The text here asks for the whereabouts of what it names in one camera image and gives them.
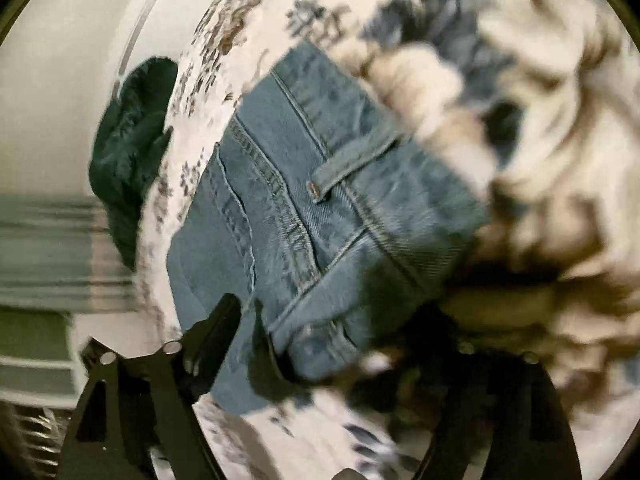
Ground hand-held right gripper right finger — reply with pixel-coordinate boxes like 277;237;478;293
247;300;584;480

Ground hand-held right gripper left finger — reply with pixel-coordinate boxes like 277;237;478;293
55;292;247;480

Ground blue denim pants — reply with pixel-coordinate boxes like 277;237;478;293
165;40;492;417

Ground grey striped curtain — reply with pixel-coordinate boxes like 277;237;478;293
0;194;137;312

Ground dark green blanket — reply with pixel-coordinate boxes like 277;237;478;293
88;57;179;272

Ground floral bed blanket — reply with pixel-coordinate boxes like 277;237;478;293
134;0;640;480

